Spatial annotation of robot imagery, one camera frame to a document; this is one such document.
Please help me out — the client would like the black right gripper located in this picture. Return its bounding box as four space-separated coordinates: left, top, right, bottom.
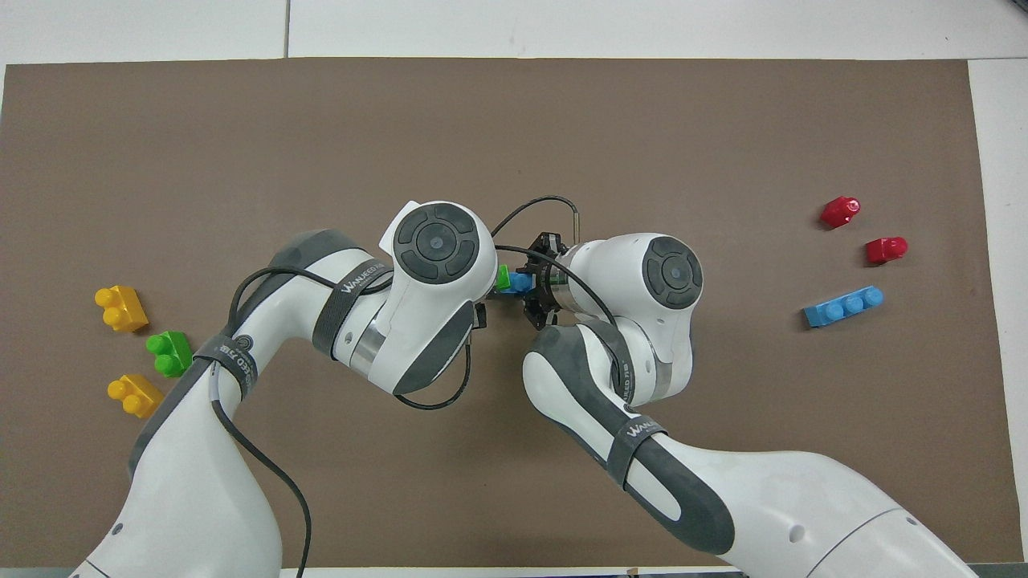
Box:
514 230 573 332

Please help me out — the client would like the brown table mat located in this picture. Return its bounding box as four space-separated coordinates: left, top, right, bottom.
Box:
0 56 1025 571

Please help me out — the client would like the red single-stud toy brick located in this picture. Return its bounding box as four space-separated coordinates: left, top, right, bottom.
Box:
818 195 863 230
864 235 910 267

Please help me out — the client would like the yellow two-stud toy brick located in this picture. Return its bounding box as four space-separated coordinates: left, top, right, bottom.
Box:
107 373 166 420
94 284 150 333

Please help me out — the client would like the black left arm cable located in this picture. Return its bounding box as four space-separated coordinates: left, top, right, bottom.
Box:
210 267 476 578

